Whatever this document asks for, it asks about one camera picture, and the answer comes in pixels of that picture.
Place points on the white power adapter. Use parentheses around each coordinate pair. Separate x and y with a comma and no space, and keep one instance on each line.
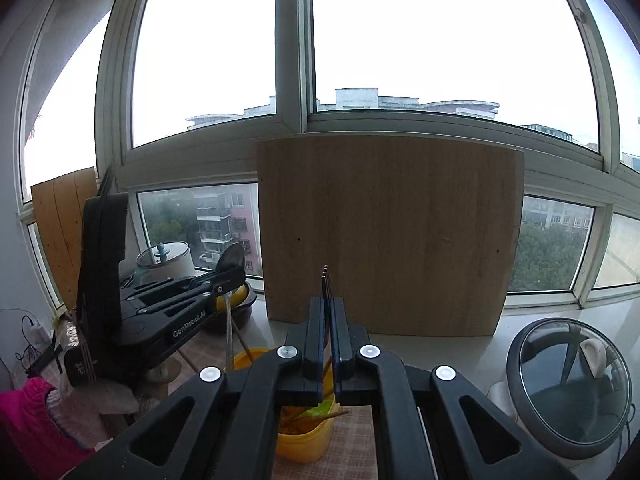
(38,336)

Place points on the green plastic spoon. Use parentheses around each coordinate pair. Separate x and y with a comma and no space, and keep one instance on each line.
(324,407)

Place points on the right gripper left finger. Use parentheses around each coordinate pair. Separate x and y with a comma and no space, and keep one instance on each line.
(225,428)

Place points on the black pot yellow lid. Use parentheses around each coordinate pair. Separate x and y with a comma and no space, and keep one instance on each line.
(242,301)

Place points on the white teal canister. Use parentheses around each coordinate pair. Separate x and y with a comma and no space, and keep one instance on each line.
(164,260)

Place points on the pink sleeve forearm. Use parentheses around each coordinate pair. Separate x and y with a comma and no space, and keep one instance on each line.
(25,420)

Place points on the wooden chopstick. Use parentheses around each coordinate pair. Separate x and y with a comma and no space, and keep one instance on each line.
(303,419)
(242,341)

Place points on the gloved left hand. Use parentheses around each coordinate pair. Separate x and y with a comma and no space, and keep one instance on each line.
(92,414)

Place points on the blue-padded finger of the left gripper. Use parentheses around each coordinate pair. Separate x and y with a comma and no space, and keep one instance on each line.
(220,282)

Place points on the white floral rice cooker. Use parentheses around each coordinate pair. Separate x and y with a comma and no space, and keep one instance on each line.
(567,385)

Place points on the metal fork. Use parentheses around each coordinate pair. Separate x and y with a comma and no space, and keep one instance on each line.
(326,304)

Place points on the light wooden board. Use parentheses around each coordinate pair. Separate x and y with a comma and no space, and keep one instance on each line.
(418,234)

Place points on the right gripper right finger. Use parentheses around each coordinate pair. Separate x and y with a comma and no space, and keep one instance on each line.
(430,424)

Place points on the orange plastic utensil holder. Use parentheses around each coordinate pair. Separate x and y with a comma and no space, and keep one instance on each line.
(305,434)

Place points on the brown wooden plank panel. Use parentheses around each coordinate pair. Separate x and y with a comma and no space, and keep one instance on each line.
(58,205)

